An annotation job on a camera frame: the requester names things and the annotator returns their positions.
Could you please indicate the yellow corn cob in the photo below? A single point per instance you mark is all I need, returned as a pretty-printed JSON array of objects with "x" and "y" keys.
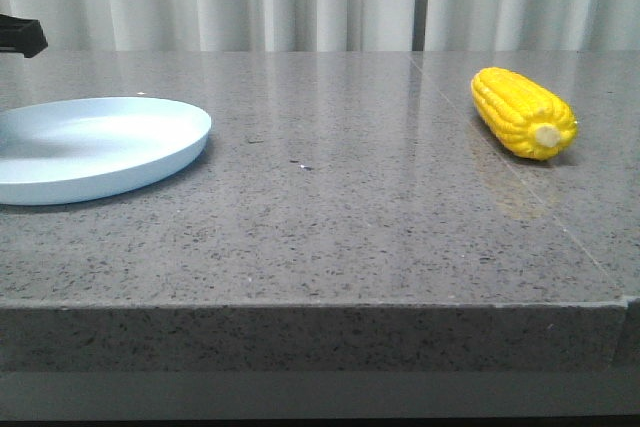
[{"x": 528, "y": 120}]

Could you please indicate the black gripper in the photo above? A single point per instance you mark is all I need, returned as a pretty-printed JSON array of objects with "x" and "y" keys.
[{"x": 22, "y": 36}]

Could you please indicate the light blue round plate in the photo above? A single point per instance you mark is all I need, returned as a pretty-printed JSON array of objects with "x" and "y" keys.
[{"x": 84, "y": 149}]

